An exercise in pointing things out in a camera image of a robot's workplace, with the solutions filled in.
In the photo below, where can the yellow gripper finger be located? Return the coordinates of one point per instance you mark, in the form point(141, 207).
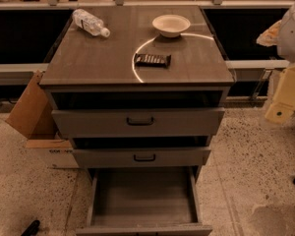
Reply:
point(282, 105)
point(270, 36)

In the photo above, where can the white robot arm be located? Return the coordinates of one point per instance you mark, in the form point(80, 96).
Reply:
point(282, 35)

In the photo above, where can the middle grey drawer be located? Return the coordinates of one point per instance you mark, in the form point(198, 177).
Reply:
point(141, 157)

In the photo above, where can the grey drawer cabinet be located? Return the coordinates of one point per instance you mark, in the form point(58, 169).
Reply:
point(94, 73)

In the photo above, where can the top grey drawer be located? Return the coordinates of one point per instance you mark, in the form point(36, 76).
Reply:
point(138, 122)

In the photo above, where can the bottom grey open drawer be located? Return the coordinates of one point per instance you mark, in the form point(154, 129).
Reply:
point(150, 201)

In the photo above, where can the white paper bowl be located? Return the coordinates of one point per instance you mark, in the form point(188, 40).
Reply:
point(171, 25)

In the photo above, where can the clear plastic water bottle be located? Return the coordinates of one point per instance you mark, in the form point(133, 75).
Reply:
point(90, 23)

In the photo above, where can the open cardboard box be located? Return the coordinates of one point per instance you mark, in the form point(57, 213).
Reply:
point(31, 117)

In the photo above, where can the black object on floor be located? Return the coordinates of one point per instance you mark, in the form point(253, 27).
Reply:
point(32, 229)

